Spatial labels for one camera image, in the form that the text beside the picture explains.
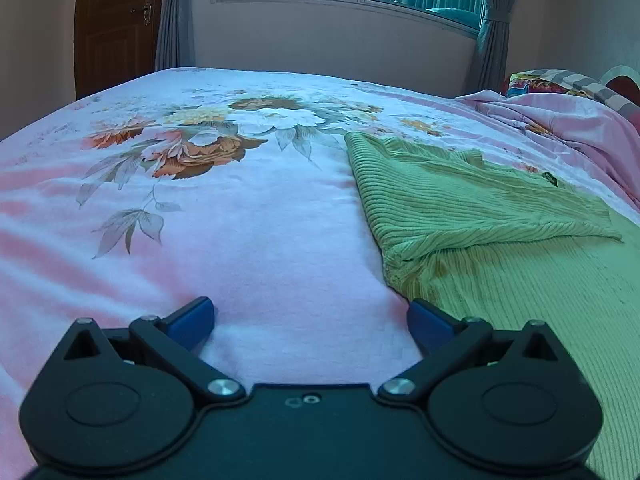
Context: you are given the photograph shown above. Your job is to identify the pink crumpled blanket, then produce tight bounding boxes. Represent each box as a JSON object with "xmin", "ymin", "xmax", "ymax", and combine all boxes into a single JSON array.
[{"xmin": 456, "ymin": 89, "xmax": 640, "ymax": 211}]

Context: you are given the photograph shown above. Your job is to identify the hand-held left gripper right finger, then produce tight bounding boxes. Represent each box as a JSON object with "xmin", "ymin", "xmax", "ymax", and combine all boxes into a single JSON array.
[{"xmin": 378, "ymin": 298, "xmax": 562, "ymax": 405}]

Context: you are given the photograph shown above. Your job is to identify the dark red headboard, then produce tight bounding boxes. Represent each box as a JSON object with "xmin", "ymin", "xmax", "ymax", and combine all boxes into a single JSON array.
[{"xmin": 599, "ymin": 65, "xmax": 640, "ymax": 111}]

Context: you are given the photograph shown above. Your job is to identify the colourful floral pillow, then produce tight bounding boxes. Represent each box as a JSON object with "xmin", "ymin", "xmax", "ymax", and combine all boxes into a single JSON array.
[{"xmin": 506, "ymin": 72, "xmax": 571, "ymax": 99}]

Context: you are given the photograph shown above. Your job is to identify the grey-blue curtain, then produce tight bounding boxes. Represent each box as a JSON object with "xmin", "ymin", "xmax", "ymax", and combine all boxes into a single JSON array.
[
  {"xmin": 470, "ymin": 0, "xmax": 532, "ymax": 96},
  {"xmin": 154, "ymin": 0, "xmax": 201, "ymax": 72}
]

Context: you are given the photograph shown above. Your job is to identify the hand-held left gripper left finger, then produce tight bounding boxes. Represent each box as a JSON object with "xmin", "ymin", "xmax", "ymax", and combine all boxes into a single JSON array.
[{"xmin": 64, "ymin": 296, "xmax": 247, "ymax": 407}]

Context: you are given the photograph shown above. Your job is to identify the green ribbed knit sweater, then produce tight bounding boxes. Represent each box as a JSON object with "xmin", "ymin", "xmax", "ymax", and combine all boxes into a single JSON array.
[{"xmin": 344, "ymin": 131, "xmax": 640, "ymax": 478}]

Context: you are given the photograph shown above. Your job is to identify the grey striped pillow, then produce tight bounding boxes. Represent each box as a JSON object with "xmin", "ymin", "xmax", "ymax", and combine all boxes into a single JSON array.
[{"xmin": 525, "ymin": 68, "xmax": 640, "ymax": 117}]

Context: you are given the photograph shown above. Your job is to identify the bed with floral pink sheet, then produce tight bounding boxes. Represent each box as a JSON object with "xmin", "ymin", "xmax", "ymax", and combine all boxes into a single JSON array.
[{"xmin": 0, "ymin": 66, "xmax": 640, "ymax": 480}]

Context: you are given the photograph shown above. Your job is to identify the brown wooden door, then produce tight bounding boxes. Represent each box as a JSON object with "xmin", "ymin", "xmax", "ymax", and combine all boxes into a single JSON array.
[{"xmin": 74, "ymin": 0, "xmax": 166, "ymax": 101}]

